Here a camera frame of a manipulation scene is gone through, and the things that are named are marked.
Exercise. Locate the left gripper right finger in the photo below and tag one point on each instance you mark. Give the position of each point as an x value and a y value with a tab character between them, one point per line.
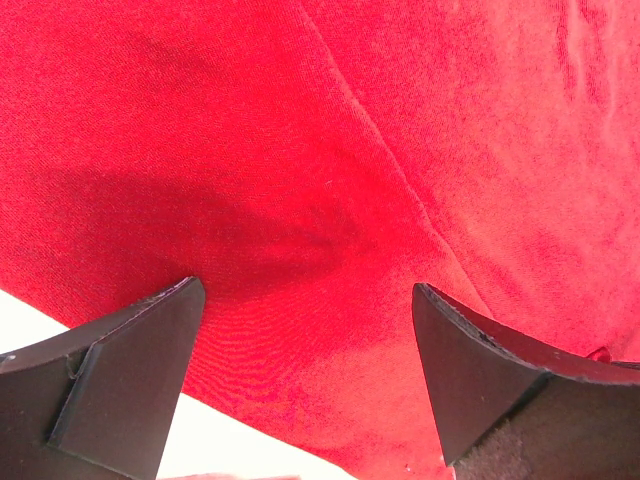
507	406

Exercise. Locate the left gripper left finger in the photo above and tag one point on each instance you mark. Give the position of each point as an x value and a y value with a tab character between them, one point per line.
97	401

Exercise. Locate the dark red t-shirt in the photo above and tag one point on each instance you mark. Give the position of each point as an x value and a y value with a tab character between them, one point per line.
310	161

